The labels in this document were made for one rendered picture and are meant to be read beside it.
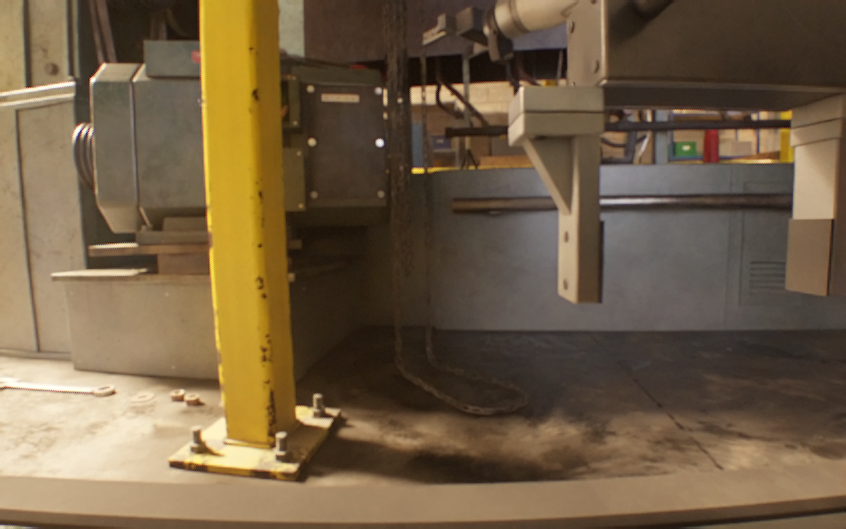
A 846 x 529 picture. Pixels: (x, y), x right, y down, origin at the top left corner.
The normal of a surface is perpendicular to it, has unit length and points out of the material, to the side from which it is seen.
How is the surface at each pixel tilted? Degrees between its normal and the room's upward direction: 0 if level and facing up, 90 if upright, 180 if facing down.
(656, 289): 90
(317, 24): 90
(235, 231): 90
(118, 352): 90
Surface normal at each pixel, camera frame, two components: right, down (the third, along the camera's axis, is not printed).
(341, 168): 0.21, 0.09
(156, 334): -0.14, 0.10
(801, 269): -1.00, 0.02
